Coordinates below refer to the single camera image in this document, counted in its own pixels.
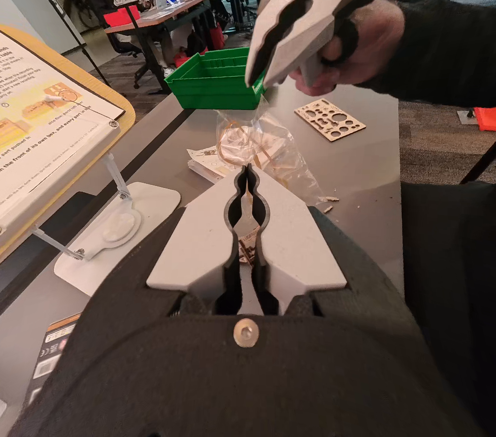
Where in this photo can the orange traffic cone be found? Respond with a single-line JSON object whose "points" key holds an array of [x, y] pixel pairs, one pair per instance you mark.
{"points": [[486, 119]]}

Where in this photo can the long wooden workbench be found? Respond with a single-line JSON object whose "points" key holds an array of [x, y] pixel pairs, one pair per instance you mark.
{"points": [[174, 14]]}

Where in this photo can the black cardboard box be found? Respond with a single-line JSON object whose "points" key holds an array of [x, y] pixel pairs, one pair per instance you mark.
{"points": [[50, 359]]}

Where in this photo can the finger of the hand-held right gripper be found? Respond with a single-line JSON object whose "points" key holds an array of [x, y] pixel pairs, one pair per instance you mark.
{"points": [[310, 29], [267, 22]]}

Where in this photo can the person's right forearm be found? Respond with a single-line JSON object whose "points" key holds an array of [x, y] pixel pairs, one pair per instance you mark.
{"points": [[445, 53]]}

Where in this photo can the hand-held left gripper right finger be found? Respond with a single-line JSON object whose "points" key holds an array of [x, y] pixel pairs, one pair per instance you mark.
{"points": [[306, 251]]}

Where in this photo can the clear plastic parts bag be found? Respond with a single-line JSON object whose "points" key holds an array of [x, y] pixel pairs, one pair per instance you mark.
{"points": [[286, 157]]}

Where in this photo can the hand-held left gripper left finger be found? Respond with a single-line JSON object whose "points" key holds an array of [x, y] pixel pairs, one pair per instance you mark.
{"points": [[186, 251]]}

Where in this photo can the wooden parts sheet round holes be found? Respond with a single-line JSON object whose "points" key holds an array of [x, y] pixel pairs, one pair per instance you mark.
{"points": [[310, 111]]}

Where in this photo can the green plastic bin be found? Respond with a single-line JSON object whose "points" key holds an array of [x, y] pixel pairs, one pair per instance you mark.
{"points": [[209, 88]]}

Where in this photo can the white document stand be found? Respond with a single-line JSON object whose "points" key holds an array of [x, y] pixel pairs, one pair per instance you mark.
{"points": [[155, 196]]}

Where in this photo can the red storage bin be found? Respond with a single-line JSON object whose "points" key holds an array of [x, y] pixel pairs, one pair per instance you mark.
{"points": [[122, 16]]}

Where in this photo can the person's right hand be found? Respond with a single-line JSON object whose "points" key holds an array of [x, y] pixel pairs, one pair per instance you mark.
{"points": [[379, 37]]}

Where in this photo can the illustrated instruction booklet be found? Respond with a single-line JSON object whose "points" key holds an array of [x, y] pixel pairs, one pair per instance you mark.
{"points": [[205, 165]]}

